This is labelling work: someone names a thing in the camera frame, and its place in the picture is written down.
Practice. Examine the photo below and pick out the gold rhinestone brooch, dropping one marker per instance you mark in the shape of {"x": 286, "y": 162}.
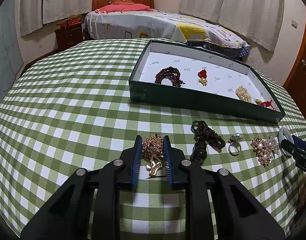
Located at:
{"x": 152, "y": 153}

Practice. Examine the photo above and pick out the brown wooden door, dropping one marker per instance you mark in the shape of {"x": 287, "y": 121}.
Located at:
{"x": 295, "y": 83}

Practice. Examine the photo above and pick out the left white curtain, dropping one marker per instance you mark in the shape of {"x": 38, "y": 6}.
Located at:
{"x": 36, "y": 13}

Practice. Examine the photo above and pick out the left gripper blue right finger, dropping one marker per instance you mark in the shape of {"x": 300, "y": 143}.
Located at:
{"x": 167, "y": 153}

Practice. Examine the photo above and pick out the dark wooden nightstand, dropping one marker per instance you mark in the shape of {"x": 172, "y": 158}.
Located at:
{"x": 69, "y": 36}

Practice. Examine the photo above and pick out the red knot charm in box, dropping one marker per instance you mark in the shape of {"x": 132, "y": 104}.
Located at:
{"x": 267, "y": 104}

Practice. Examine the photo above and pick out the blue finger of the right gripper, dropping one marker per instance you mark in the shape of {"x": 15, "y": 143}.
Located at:
{"x": 299, "y": 142}
{"x": 289, "y": 148}

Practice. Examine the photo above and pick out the bed with patterned sheet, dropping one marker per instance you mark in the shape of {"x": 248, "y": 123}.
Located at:
{"x": 157, "y": 24}

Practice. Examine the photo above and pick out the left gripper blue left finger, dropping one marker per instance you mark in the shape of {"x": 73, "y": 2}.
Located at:
{"x": 137, "y": 160}

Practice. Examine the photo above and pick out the orange patterned pillow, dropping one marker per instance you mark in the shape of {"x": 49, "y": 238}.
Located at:
{"x": 121, "y": 2}

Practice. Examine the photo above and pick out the pink pillow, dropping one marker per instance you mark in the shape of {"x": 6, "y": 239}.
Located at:
{"x": 124, "y": 8}

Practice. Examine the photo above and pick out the right white curtain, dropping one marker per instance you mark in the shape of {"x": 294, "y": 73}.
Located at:
{"x": 257, "y": 20}

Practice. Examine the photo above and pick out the green checked tablecloth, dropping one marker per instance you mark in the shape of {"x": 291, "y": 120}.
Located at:
{"x": 73, "y": 110}

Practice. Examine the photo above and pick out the dark green cardboard box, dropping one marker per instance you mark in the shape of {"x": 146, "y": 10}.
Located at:
{"x": 166, "y": 75}

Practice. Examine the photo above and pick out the white jade bangle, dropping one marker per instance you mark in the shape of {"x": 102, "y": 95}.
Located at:
{"x": 285, "y": 134}

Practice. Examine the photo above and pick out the red boxes on nightstand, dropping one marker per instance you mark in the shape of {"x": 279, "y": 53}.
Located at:
{"x": 72, "y": 20}

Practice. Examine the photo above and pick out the white curtain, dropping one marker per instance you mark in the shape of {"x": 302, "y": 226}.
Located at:
{"x": 257, "y": 20}
{"x": 36, "y": 13}

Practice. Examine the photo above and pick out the wall switch plate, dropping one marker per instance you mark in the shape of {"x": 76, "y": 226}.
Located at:
{"x": 294, "y": 24}

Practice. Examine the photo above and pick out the pearl rhinestone flower brooch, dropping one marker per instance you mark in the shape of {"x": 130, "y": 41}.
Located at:
{"x": 265, "y": 149}

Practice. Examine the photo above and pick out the red knot gold charm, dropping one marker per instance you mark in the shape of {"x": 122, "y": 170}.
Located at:
{"x": 203, "y": 77}

